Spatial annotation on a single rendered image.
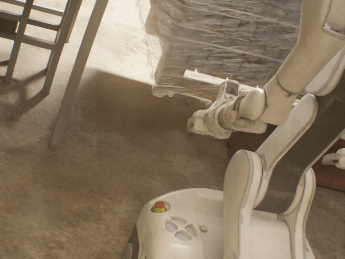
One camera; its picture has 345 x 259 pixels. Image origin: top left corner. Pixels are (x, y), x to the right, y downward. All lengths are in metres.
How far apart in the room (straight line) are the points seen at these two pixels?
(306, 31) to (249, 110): 0.23
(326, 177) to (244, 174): 1.45
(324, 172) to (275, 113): 1.75
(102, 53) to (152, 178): 1.09
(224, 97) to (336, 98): 0.27
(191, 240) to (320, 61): 0.72
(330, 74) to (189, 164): 1.42
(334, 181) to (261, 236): 1.46
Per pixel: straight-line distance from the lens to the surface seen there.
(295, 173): 1.54
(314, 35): 1.04
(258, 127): 1.22
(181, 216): 1.64
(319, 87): 1.29
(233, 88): 1.40
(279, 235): 1.57
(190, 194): 1.74
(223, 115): 1.33
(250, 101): 1.18
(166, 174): 2.46
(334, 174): 2.96
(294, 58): 1.08
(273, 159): 1.49
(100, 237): 2.02
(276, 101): 1.14
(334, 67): 1.27
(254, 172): 1.49
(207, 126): 1.41
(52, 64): 2.62
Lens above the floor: 1.33
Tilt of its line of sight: 28 degrees down
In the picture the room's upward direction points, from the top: 24 degrees clockwise
